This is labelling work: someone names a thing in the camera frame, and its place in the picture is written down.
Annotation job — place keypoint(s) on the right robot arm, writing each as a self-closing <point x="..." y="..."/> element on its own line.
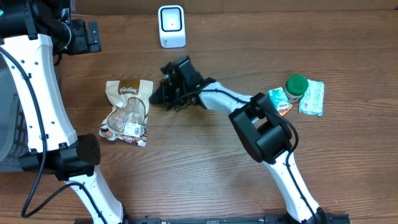
<point x="267" y="136"/>

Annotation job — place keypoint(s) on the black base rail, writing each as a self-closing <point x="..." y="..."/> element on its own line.
<point x="267" y="219"/>

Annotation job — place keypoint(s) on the white barcode scanner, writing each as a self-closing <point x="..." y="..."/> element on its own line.
<point x="171" y="21"/>

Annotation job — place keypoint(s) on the green capped clear bottle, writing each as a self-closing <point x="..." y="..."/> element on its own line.
<point x="295" y="87"/>

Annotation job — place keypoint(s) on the grey plastic mesh basket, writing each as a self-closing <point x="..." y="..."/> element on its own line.
<point x="14" y="135"/>

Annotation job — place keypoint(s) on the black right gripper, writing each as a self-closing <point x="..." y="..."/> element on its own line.
<point x="165" y="88"/>

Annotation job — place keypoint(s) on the orange tissue pack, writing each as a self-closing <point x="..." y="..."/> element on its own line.
<point x="285" y="111"/>

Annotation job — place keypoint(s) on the teal wet wipes pack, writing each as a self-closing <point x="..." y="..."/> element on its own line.
<point x="312" y="101"/>

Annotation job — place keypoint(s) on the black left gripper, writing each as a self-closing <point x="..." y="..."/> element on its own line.
<point x="85" y="45"/>

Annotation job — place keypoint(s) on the teal tissue pack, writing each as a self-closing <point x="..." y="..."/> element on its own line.
<point x="279" y="99"/>

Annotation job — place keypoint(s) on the beige dried mushroom bag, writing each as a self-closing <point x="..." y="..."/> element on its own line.
<point x="128" y="118"/>

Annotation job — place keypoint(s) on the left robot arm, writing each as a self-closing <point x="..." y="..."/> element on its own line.
<point x="34" y="36"/>

